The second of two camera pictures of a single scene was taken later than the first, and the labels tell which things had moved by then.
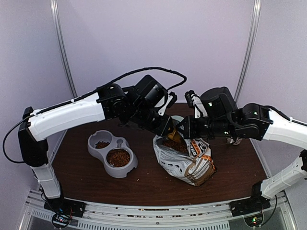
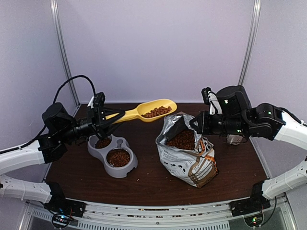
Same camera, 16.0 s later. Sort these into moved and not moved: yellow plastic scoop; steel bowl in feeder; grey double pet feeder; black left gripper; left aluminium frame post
Moved: black left gripper; yellow plastic scoop
Not moved: grey double pet feeder; left aluminium frame post; steel bowl in feeder
